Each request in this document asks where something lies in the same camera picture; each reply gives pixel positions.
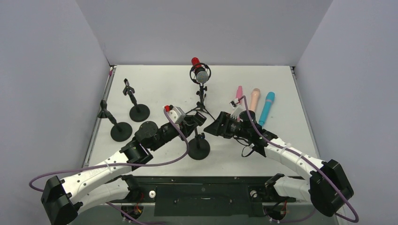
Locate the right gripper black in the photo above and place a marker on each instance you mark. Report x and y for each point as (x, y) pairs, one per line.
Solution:
(224, 123)

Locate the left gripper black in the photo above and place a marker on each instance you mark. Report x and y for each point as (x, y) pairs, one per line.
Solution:
(187, 126)

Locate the pink microphone black stand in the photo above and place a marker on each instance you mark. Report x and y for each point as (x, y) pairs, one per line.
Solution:
(199, 146)

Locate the teal microphone black stand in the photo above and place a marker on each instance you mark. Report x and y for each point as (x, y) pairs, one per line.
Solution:
(139, 112)

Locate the beige microphone black stand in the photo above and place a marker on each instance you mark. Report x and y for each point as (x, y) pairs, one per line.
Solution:
(121, 131)

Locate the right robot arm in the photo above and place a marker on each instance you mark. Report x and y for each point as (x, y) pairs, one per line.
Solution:
(322, 183)

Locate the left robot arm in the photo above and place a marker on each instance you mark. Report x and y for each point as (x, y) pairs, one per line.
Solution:
(65, 198)

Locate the red mesh microphone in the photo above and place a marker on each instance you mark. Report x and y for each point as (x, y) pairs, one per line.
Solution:
(200, 70)

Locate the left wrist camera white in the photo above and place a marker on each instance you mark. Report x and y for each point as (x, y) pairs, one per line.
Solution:
(174, 113)

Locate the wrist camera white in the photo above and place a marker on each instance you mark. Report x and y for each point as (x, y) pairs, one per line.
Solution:
(174, 113)
(233, 104)

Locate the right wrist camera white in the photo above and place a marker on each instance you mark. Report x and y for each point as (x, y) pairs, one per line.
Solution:
(233, 104)

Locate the black tripod shock-mount stand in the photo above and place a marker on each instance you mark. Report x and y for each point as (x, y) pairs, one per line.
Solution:
(200, 105)

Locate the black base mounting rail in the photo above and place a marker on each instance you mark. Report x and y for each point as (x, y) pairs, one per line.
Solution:
(211, 197)

